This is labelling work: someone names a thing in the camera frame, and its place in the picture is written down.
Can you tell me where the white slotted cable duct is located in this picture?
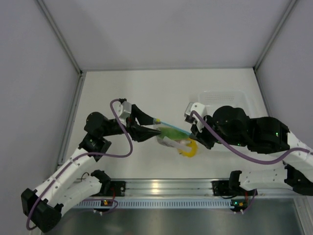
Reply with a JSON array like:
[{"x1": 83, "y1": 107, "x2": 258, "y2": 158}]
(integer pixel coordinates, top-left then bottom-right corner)
[{"x1": 75, "y1": 198, "x2": 246, "y2": 209}]

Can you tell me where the clear plastic basket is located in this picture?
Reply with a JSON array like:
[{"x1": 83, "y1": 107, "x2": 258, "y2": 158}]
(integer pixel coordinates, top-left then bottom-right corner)
[{"x1": 198, "y1": 90, "x2": 257, "y2": 118}]

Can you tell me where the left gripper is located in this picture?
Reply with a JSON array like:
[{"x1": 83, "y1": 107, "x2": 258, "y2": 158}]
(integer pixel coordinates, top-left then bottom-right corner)
[{"x1": 101, "y1": 104, "x2": 161, "y2": 142}]

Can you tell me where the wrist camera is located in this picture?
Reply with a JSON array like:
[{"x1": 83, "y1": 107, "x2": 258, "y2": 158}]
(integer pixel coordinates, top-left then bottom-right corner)
[
  {"x1": 117, "y1": 98, "x2": 132, "y2": 121},
  {"x1": 184, "y1": 102, "x2": 207, "y2": 133}
]

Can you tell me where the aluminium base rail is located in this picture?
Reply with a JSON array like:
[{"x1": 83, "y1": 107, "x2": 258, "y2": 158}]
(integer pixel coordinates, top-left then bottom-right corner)
[{"x1": 94, "y1": 179, "x2": 218, "y2": 198}]

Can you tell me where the green fake lettuce leaf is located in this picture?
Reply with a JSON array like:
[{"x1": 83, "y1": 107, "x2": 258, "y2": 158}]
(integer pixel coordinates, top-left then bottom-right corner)
[{"x1": 157, "y1": 127, "x2": 190, "y2": 141}]

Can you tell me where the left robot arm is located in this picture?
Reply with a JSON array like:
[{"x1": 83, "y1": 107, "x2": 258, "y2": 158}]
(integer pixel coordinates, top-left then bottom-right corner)
[{"x1": 21, "y1": 99, "x2": 161, "y2": 233}]

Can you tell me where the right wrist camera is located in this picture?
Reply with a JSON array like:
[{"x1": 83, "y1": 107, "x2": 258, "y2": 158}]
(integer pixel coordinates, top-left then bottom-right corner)
[{"x1": 184, "y1": 102, "x2": 207, "y2": 133}]

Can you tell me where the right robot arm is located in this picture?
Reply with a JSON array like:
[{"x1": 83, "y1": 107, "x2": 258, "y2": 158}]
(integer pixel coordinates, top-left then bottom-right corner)
[{"x1": 184, "y1": 102, "x2": 313, "y2": 196}]

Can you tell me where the clear zip top bag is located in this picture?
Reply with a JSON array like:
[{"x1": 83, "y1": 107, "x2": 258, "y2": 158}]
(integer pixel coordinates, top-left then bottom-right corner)
[{"x1": 154, "y1": 118, "x2": 198, "y2": 158}]

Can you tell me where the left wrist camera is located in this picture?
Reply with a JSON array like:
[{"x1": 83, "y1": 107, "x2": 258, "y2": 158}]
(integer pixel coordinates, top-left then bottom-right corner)
[{"x1": 117, "y1": 98, "x2": 132, "y2": 121}]

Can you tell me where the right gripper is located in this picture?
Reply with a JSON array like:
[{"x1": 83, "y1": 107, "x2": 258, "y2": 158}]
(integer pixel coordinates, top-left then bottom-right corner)
[{"x1": 190, "y1": 116, "x2": 248, "y2": 150}]

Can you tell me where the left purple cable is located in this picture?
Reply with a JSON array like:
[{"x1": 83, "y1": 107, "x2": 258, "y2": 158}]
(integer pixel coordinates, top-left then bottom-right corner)
[{"x1": 26, "y1": 98, "x2": 134, "y2": 230}]

